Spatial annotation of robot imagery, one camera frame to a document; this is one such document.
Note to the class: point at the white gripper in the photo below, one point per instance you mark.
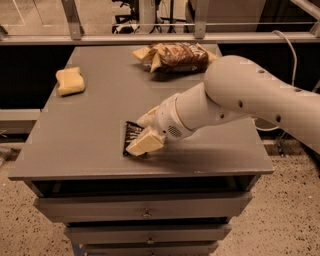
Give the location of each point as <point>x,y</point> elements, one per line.
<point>165,116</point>

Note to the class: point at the black rxbar chocolate bar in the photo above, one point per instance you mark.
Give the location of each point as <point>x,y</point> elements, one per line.
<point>132,131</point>

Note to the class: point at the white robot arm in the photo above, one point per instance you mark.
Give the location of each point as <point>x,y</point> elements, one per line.
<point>233,88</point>

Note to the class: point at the yellow sponge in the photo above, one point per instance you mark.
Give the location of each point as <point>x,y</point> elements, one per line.
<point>70,81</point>

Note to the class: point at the brown yellow chip bag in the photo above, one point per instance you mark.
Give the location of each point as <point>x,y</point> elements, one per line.
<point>175,57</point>

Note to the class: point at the bottom grey drawer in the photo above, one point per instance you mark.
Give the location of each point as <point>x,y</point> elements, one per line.
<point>157,249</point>

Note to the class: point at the grey drawer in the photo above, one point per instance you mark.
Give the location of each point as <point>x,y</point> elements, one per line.
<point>148,234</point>
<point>143,207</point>
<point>157,249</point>

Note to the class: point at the top grey drawer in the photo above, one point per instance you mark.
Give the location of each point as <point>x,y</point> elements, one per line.
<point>143,207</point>

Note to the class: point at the middle grey drawer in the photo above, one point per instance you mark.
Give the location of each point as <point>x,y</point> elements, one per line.
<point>148,234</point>

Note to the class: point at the metal railing frame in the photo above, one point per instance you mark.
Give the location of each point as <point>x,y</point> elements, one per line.
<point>101,22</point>

